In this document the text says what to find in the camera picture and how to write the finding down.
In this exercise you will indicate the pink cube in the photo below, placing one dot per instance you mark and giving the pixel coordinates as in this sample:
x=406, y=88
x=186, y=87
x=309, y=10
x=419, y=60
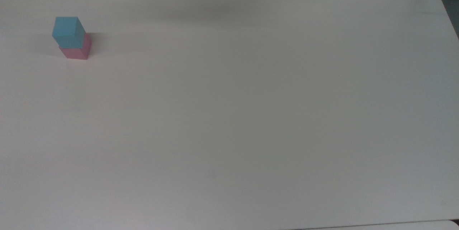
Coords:
x=77, y=53

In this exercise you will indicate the blue cube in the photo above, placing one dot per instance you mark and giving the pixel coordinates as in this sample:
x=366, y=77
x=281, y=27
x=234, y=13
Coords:
x=66, y=31

